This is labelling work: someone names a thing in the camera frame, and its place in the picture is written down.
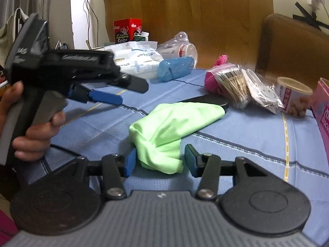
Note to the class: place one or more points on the cotton swabs bag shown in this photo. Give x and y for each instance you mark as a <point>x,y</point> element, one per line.
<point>233,85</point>

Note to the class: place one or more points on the pink fluffy sock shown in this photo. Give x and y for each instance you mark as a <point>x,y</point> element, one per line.
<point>211,84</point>

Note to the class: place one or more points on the pink storage box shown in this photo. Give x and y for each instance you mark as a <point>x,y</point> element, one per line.
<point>320,108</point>

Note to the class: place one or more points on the brown chair back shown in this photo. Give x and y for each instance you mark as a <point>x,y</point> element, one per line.
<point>293,49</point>

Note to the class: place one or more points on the light green cloth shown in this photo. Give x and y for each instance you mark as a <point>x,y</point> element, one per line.
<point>157,136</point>

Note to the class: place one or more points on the paper snack cup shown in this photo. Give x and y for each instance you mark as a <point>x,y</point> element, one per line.
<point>295,96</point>

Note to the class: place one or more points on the right gripper own blue-tipped finger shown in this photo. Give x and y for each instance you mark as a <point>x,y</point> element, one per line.
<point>250,197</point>
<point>71,196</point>

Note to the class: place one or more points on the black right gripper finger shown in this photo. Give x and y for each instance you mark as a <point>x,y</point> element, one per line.
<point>130,82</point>

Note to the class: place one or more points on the blue plastic case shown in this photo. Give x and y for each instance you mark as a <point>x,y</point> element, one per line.
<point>175,68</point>

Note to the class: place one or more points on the red tin box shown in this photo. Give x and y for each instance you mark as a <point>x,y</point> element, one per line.
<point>125,30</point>

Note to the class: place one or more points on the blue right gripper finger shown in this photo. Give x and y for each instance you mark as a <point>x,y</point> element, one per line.
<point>83,94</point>

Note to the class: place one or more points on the blue table cloth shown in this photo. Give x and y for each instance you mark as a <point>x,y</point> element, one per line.
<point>290,148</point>

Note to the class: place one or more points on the person's left hand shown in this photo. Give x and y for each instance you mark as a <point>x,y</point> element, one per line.
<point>32,146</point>

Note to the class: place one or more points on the smiley keychain plastic bag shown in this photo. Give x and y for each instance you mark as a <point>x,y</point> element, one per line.
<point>262,94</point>

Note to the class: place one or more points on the black flat pouch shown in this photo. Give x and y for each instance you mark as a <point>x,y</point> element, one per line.
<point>210,98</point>

